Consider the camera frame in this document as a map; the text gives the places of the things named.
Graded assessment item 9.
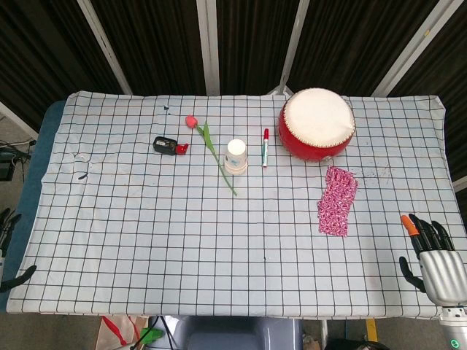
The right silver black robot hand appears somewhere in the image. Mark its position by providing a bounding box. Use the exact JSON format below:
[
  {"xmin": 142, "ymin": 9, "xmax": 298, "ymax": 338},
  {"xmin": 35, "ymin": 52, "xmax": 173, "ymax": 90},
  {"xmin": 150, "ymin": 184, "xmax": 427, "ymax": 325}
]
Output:
[{"xmin": 398, "ymin": 214, "xmax": 467, "ymax": 306}]

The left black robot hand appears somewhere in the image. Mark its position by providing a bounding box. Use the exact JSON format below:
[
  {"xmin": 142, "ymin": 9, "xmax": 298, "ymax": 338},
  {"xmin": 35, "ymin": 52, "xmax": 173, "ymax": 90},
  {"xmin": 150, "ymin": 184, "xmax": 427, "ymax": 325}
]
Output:
[{"xmin": 0, "ymin": 208, "xmax": 38, "ymax": 293}]

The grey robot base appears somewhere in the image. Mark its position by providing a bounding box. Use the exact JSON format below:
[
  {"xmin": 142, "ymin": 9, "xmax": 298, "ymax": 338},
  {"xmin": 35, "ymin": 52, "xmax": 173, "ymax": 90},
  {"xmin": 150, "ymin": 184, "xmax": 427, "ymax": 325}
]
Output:
[{"xmin": 174, "ymin": 315, "xmax": 304, "ymax": 350}]

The blue padded table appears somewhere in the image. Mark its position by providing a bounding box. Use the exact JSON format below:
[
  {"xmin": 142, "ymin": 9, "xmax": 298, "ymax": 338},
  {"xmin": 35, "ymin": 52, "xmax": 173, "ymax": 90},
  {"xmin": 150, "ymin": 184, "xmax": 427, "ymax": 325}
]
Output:
[{"xmin": 7, "ymin": 100, "xmax": 67, "ymax": 292}]

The pink knitted cloth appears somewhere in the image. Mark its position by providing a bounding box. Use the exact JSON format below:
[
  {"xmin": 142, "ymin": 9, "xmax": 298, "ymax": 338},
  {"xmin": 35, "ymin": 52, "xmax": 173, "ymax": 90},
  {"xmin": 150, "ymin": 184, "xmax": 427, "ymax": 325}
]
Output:
[{"xmin": 316, "ymin": 189, "xmax": 357, "ymax": 222}]

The white orange bag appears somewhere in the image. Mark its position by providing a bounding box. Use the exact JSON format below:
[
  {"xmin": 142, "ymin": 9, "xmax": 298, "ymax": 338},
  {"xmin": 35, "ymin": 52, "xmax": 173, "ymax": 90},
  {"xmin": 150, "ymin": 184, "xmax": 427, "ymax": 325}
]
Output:
[{"xmin": 95, "ymin": 315, "xmax": 147, "ymax": 350}]

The white black-checked tablecloth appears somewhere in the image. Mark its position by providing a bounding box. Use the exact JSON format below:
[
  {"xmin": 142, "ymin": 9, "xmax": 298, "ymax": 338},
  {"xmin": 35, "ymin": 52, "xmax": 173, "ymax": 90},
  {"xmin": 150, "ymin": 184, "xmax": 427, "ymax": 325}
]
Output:
[{"xmin": 6, "ymin": 90, "xmax": 463, "ymax": 321}]

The black bottle red cap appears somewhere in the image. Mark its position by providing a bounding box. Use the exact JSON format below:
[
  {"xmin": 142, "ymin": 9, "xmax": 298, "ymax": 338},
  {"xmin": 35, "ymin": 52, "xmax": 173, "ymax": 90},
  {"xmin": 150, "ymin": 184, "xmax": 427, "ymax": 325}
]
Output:
[{"xmin": 152, "ymin": 136, "xmax": 190, "ymax": 157}]

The green plastic object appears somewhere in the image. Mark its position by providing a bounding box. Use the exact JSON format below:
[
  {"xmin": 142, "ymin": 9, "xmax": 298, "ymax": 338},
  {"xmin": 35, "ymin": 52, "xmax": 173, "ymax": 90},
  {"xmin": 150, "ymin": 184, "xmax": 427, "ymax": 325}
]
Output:
[{"xmin": 140, "ymin": 327, "xmax": 164, "ymax": 346}]

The red drum white skin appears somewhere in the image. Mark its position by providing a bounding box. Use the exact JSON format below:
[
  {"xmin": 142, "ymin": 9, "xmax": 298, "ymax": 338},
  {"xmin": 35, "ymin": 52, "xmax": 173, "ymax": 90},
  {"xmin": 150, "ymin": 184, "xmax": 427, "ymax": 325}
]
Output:
[{"xmin": 278, "ymin": 87, "xmax": 356, "ymax": 162}]

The pink artificial tulip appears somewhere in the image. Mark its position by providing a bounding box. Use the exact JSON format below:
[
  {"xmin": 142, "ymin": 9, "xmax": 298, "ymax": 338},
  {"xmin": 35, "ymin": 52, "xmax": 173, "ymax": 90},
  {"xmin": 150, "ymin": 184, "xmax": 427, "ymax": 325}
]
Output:
[{"xmin": 185, "ymin": 114, "xmax": 239, "ymax": 198}]

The red-capped green-white marker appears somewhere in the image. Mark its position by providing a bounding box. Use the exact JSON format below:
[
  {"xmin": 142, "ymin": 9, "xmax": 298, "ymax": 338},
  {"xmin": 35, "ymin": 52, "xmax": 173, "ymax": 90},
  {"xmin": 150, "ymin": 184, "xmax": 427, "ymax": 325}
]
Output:
[{"xmin": 260, "ymin": 128, "xmax": 271, "ymax": 168}]

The flower-print white paper cup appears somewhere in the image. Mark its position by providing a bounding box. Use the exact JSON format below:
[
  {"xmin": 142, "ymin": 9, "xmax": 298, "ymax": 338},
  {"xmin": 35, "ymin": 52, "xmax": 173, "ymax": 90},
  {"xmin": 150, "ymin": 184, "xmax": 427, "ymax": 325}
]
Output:
[{"xmin": 224, "ymin": 139, "xmax": 249, "ymax": 169}]

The black equipment with cables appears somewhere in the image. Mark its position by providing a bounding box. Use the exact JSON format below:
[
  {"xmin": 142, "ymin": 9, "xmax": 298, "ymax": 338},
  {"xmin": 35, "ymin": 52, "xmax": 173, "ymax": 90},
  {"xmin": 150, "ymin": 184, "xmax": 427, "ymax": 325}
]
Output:
[{"xmin": 0, "ymin": 140, "xmax": 33, "ymax": 184}]

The white screen frame post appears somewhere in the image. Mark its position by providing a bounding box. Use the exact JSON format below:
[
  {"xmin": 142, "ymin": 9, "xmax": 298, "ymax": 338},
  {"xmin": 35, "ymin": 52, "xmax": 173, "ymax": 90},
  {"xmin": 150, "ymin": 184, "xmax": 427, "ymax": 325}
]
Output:
[
  {"xmin": 268, "ymin": 0, "xmax": 311, "ymax": 98},
  {"xmin": 0, "ymin": 101, "xmax": 39, "ymax": 141},
  {"xmin": 371, "ymin": 0, "xmax": 452, "ymax": 98},
  {"xmin": 75, "ymin": 0, "xmax": 133, "ymax": 95},
  {"xmin": 196, "ymin": 0, "xmax": 221, "ymax": 96}
]

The black cable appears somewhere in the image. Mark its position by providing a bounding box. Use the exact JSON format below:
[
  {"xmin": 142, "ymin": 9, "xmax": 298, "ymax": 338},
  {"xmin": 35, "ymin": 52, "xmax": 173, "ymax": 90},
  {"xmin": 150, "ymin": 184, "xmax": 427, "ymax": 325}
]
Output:
[{"xmin": 130, "ymin": 316, "xmax": 176, "ymax": 350}]

